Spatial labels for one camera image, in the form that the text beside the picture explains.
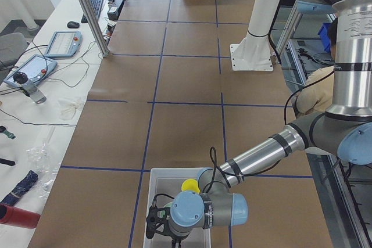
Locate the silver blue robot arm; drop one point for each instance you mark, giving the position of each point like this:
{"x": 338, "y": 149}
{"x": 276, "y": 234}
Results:
{"x": 344, "y": 130}

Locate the black keyboard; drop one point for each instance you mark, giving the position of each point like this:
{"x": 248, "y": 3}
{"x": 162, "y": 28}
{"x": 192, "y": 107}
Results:
{"x": 96, "y": 7}

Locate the folded blue umbrella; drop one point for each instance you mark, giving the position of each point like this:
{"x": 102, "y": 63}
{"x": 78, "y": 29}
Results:
{"x": 20, "y": 189}

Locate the black computer mouse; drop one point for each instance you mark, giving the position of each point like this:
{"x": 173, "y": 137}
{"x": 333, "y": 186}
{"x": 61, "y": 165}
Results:
{"x": 73, "y": 24}

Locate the seated person beige shirt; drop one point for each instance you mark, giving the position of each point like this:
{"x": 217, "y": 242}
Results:
{"x": 318, "y": 97}

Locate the black power box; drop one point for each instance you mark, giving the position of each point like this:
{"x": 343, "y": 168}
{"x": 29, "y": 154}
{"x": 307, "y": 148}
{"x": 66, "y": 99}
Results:
{"x": 115, "y": 9}

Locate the teach pendant near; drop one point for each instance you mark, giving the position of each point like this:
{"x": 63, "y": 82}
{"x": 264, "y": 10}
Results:
{"x": 36, "y": 68}

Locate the blue storage bin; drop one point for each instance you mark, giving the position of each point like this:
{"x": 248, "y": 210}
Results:
{"x": 323, "y": 35}

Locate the red thermos bottle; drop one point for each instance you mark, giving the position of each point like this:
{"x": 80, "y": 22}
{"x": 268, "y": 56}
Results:
{"x": 17, "y": 217}

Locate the clear water bottle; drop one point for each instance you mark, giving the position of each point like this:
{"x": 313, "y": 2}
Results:
{"x": 32, "y": 90}

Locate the translucent white plastic box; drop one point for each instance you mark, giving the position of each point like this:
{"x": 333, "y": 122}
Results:
{"x": 187, "y": 212}

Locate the yellow plastic cup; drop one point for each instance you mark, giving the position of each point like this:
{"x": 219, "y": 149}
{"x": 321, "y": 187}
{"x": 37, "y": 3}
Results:
{"x": 190, "y": 185}

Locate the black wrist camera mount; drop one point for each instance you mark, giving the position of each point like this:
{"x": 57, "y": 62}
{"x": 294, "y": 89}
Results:
{"x": 157, "y": 221}

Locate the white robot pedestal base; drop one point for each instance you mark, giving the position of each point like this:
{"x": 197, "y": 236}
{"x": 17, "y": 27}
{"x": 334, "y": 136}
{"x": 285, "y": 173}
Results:
{"x": 253, "y": 52}

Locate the aluminium frame post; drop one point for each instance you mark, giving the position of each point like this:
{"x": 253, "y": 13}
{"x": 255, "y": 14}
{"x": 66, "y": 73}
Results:
{"x": 94, "y": 26}

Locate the crumpled clear plastic wrap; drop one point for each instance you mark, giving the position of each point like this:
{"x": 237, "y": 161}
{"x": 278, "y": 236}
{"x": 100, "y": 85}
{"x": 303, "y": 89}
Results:
{"x": 42, "y": 162}

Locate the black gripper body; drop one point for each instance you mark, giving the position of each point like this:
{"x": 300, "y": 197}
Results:
{"x": 176, "y": 237}

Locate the teach pendant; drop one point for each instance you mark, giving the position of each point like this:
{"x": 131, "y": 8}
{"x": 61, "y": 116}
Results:
{"x": 63, "y": 44}
{"x": 36, "y": 68}

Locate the white crumpled cloth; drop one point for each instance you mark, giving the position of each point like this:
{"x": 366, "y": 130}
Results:
{"x": 69, "y": 106}

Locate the teach pendant far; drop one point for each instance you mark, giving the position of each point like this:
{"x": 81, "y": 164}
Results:
{"x": 63, "y": 44}

